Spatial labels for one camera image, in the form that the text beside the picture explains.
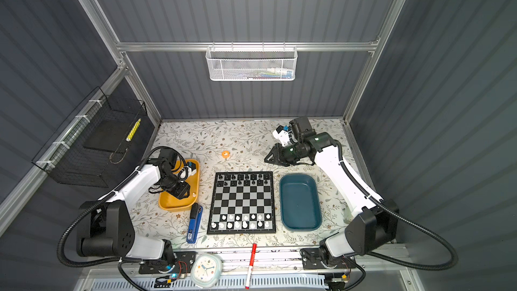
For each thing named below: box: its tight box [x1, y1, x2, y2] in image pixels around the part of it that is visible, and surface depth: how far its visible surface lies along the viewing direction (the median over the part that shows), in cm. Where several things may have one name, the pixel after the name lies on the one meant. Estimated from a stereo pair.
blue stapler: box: [186, 202, 204, 244], surface depth 82 cm
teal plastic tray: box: [279, 173, 323, 232], surface depth 88 cm
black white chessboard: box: [206, 171, 277, 235], surface depth 88 cm
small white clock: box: [190, 253, 223, 289], surface depth 71 cm
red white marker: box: [245, 243, 258, 290], surface depth 74 cm
